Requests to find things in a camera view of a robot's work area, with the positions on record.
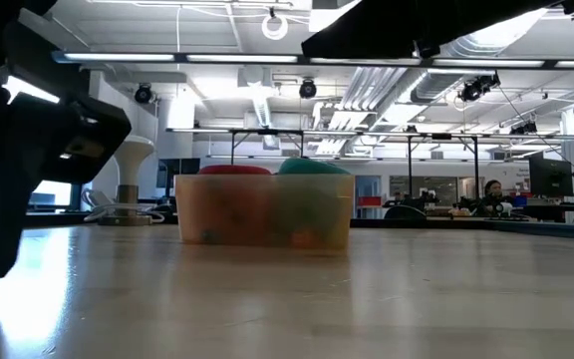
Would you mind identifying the black dome object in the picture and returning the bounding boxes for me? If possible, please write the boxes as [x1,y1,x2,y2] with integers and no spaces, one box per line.
[384,204,428,222]

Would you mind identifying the dark screen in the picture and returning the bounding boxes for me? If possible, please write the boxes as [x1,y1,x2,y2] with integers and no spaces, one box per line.
[155,158,201,200]

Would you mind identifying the white floor cables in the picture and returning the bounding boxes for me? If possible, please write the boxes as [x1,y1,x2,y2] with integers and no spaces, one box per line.
[82,200,166,224]

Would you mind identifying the black computer monitor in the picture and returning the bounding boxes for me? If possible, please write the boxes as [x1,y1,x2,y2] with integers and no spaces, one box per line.
[528,156,574,197]

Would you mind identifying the white coiled cable ring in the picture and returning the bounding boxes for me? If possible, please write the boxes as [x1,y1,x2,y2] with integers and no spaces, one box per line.
[260,12,290,42]

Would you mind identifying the large red foam die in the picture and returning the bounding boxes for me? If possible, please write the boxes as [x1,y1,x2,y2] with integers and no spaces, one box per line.
[189,165,274,241]

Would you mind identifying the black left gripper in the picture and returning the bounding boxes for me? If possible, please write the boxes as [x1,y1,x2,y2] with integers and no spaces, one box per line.
[0,74,133,279]

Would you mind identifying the ceiling light rail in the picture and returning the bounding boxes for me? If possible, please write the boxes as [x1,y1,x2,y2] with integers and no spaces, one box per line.
[52,49,574,71]

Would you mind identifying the white pedestal stool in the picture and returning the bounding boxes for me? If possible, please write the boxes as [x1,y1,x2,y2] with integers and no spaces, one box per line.
[98,135,155,227]

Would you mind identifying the translucent orange plastic bin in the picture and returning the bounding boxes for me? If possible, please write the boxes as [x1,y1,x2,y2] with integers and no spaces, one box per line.
[174,173,356,250]

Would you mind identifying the black ceiling camera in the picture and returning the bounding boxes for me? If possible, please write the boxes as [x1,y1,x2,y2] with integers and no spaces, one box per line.
[134,83,154,106]
[509,121,538,136]
[298,78,318,100]
[458,71,501,104]

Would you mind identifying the person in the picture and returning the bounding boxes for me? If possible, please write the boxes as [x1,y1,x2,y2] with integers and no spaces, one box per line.
[482,179,506,211]

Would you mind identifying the black metal rig frame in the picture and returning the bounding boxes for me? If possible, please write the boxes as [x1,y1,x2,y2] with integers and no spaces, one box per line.
[406,132,481,200]
[227,128,306,170]

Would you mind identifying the dark desk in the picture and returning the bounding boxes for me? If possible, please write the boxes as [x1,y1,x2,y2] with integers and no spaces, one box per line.
[510,202,574,223]

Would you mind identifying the large teal foam die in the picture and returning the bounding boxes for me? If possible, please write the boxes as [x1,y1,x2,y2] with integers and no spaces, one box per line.
[272,158,353,238]

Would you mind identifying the black table frame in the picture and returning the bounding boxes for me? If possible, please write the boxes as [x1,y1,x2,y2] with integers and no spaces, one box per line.
[350,216,574,243]

